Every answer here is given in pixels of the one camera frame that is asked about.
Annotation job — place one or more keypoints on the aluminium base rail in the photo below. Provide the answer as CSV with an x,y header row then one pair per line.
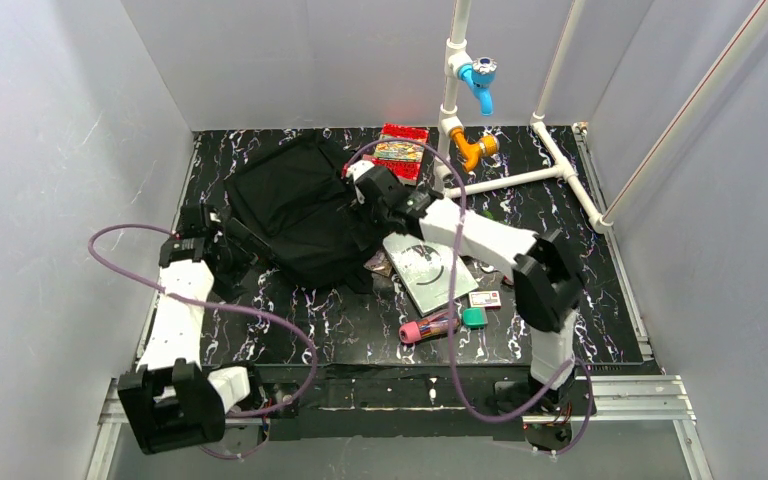
x,y
406,423

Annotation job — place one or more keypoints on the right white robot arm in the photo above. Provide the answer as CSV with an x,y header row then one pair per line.
x,y
547,278

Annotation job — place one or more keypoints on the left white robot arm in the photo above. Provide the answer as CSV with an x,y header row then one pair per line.
x,y
170,399

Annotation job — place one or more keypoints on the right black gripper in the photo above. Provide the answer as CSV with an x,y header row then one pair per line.
x,y
371,216

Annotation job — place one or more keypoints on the red patterned book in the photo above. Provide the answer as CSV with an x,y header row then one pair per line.
x,y
400,156

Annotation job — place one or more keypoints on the pink pencil case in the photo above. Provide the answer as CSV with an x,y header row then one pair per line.
x,y
427,328

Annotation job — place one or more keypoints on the black student backpack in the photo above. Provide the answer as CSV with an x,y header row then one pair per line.
x,y
296,212

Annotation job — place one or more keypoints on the blue plastic faucet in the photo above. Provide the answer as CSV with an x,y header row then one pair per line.
x,y
478,76

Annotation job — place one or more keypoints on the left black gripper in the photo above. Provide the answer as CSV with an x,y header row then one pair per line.
x,y
236,234

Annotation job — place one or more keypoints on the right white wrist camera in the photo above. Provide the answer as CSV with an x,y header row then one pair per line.
x,y
359,175

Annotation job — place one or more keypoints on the orange plastic pipe fitting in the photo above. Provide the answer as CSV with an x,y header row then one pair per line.
x,y
473,153

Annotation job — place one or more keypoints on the white Great Gatsby book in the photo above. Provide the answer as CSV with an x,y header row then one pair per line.
x,y
424,269

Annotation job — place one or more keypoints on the teal eraser block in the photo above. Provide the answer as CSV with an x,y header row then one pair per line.
x,y
474,318

